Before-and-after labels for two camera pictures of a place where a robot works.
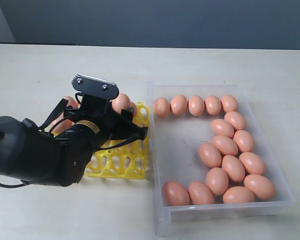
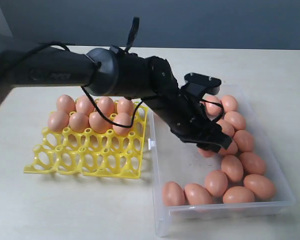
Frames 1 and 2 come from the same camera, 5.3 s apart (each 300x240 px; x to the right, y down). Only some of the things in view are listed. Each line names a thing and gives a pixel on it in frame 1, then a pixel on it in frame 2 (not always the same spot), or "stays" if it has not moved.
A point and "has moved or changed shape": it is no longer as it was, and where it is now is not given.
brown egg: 236,119 stays
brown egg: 234,167 stays
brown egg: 209,155 has moved or changed shape
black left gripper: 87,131 → 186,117
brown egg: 252,163 stays
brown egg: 244,141 stays
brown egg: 213,105 stays
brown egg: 225,145 stays
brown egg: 133,105 has moved or changed shape
